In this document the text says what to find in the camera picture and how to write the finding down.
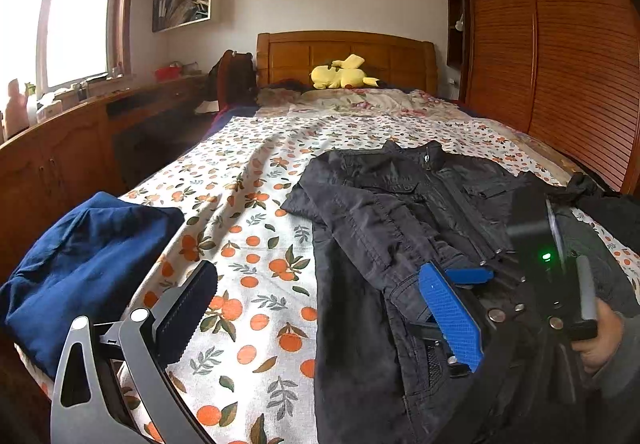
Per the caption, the floral quilt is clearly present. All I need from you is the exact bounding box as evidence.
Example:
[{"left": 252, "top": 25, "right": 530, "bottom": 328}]
[{"left": 255, "top": 87, "right": 473, "bottom": 119}]

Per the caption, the bed with orange-print sheet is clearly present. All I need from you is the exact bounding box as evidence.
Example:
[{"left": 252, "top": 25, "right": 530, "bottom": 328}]
[{"left": 15, "top": 113, "right": 640, "bottom": 444}]

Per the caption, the white bottle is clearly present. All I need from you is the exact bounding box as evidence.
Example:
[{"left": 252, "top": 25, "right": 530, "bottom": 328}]
[{"left": 24, "top": 83, "right": 40, "bottom": 126}]

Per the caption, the yellow plush toy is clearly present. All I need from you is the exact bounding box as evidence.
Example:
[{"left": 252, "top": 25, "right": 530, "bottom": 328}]
[{"left": 310, "top": 54, "right": 381, "bottom": 90}]

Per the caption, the window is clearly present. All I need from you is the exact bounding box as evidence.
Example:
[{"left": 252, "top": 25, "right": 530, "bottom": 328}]
[{"left": 0, "top": 0, "right": 128, "bottom": 98}]

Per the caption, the wooden wardrobe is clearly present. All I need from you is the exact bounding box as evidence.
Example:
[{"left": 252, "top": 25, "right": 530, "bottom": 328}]
[{"left": 459, "top": 0, "right": 640, "bottom": 197}]

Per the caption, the wooden desk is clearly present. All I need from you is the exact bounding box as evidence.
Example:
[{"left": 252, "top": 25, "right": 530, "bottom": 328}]
[{"left": 0, "top": 73, "right": 217, "bottom": 270}]

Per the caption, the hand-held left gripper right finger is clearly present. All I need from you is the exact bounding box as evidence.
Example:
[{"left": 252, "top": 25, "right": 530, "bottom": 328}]
[{"left": 419, "top": 262, "right": 597, "bottom": 444}]

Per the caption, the person's right hand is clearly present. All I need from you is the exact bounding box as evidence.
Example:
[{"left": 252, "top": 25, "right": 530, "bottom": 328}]
[{"left": 570, "top": 299, "right": 624, "bottom": 375}]

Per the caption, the navy blue cloth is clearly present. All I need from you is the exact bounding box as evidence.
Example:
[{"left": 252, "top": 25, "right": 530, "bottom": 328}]
[{"left": 0, "top": 191, "right": 186, "bottom": 380}]

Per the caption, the wooden bed headboard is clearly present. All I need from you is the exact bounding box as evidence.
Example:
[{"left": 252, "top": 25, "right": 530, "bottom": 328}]
[{"left": 256, "top": 30, "right": 439, "bottom": 98}]

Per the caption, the black jacket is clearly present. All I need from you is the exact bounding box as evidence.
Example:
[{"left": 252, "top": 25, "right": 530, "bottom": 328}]
[{"left": 280, "top": 139, "right": 640, "bottom": 444}]

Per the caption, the pink bottle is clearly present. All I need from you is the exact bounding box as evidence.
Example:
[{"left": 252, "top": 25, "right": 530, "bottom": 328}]
[{"left": 4, "top": 79, "right": 27, "bottom": 138}]

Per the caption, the narrow wooden side shelf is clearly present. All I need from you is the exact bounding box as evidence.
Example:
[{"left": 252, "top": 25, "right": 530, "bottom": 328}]
[{"left": 446, "top": 0, "right": 469, "bottom": 71}]

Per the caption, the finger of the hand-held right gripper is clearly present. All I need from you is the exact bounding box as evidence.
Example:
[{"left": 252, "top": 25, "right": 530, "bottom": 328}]
[{"left": 444, "top": 247, "right": 526, "bottom": 287}]

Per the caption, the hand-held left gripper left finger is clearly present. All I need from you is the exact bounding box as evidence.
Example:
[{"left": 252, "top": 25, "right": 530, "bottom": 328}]
[{"left": 50, "top": 260, "right": 219, "bottom": 444}]

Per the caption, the person's right forearm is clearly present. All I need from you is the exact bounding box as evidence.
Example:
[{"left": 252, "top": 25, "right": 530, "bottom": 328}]
[{"left": 590, "top": 349, "right": 640, "bottom": 407}]

